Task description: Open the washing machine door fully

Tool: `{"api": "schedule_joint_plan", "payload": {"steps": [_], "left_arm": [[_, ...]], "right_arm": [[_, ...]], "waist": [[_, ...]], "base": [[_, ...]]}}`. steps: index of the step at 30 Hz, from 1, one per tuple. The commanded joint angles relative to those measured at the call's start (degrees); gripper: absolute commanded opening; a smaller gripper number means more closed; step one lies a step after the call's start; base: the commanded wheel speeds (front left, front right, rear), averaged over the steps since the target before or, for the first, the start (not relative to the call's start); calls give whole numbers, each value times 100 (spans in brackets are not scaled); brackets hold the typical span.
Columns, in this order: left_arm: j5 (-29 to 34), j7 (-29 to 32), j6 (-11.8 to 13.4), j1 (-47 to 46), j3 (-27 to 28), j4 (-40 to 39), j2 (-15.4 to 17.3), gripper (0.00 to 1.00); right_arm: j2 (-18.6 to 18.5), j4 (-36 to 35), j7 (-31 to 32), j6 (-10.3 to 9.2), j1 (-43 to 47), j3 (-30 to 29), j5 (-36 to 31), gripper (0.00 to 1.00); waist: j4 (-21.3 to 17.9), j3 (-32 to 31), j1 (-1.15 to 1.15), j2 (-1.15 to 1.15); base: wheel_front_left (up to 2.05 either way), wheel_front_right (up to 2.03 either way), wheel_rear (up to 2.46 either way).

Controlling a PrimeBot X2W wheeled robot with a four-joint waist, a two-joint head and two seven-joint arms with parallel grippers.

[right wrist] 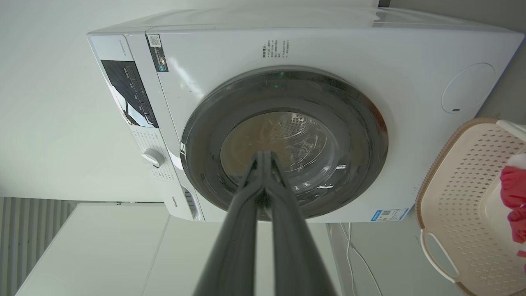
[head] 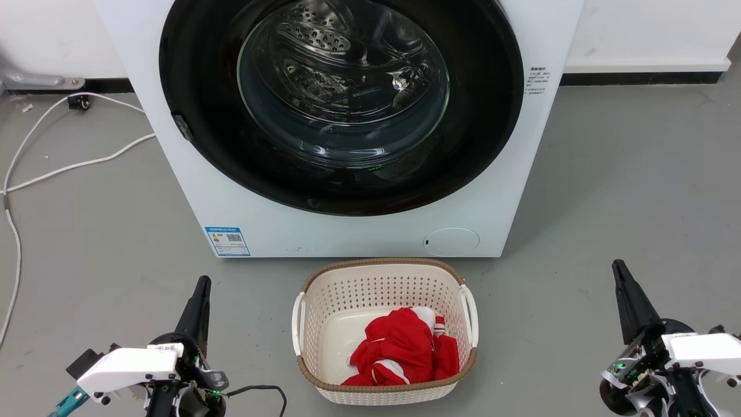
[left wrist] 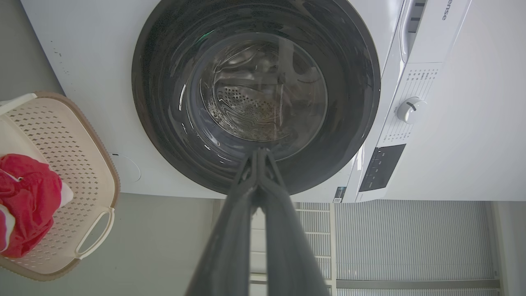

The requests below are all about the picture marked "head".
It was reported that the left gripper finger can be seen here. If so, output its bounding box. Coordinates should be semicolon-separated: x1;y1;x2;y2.
202;276;212;358
174;276;204;352

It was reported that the thin black left gripper cable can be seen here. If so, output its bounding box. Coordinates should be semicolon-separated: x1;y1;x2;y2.
223;385;288;417

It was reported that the round black glass washer door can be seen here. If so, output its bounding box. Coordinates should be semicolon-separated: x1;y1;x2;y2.
159;0;525;217

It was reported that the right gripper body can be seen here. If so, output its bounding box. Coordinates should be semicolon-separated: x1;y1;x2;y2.
599;318;705;417

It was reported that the cream perforated laundry basket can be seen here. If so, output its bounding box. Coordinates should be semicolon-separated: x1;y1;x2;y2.
291;258;479;405

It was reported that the round white filter cover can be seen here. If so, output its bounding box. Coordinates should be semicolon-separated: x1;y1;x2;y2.
423;228;480;257

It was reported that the white power cable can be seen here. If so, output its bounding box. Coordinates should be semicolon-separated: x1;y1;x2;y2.
2;93;145;195

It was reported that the white hose cable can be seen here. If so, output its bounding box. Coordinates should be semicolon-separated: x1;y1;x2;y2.
0;133;156;347

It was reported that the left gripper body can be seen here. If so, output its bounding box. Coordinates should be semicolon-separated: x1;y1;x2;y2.
147;332;230;406

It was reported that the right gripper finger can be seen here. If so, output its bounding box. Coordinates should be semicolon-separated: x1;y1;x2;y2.
621;261;664;341
612;259;649;346

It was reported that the blue energy label sticker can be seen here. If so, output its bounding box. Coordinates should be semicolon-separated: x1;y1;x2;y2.
204;226;251;257

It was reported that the red and white garment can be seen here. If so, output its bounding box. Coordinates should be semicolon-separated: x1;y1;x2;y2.
341;307;460;387

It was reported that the white front-load washing machine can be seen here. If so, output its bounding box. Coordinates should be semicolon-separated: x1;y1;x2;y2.
93;0;585;259

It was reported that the small text warning sticker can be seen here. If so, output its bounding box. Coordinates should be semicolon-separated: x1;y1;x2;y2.
526;66;548;100

